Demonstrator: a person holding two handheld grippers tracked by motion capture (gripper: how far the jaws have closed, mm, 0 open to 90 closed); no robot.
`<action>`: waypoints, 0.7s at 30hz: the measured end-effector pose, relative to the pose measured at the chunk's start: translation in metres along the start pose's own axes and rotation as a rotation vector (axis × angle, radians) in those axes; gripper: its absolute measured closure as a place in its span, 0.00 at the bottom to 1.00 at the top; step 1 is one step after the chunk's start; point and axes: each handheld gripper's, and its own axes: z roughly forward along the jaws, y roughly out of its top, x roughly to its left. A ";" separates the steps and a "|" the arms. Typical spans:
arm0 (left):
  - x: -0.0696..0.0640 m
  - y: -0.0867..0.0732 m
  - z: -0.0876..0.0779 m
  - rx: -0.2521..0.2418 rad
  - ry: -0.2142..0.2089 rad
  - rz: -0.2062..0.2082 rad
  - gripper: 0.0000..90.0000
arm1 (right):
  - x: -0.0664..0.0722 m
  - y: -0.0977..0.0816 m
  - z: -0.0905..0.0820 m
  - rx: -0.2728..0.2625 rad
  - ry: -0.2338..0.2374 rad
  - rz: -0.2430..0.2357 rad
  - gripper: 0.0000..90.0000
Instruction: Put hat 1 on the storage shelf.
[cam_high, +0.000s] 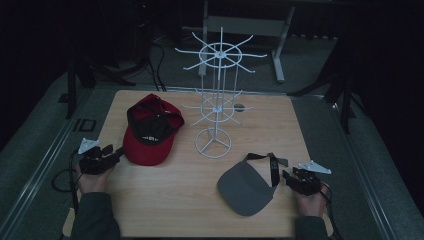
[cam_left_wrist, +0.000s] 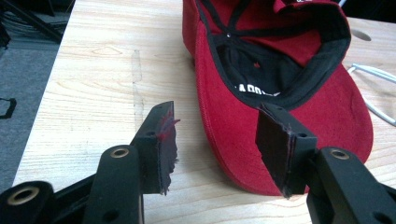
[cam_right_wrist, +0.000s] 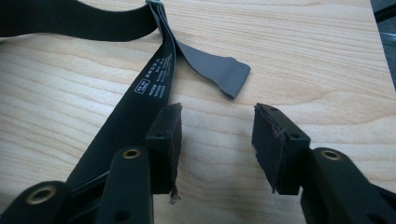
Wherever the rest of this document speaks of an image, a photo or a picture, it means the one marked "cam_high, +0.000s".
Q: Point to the red baseball cap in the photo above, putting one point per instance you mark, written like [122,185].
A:
[146,151]

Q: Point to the person's right hand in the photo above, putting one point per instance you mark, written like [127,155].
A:
[311,203]

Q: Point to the black rectangular floor bracket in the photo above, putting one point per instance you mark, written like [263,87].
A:
[85,125]

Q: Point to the person's left hand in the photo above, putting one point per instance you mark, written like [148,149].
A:
[91,183]

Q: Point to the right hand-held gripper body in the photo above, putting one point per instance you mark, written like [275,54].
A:
[306,183]

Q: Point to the round gray table grommet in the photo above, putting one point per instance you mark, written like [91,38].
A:
[239,107]

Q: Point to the gray metal desk frame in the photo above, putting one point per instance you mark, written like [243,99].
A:
[245,26]

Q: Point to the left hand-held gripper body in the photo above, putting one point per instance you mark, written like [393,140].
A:
[95,163]

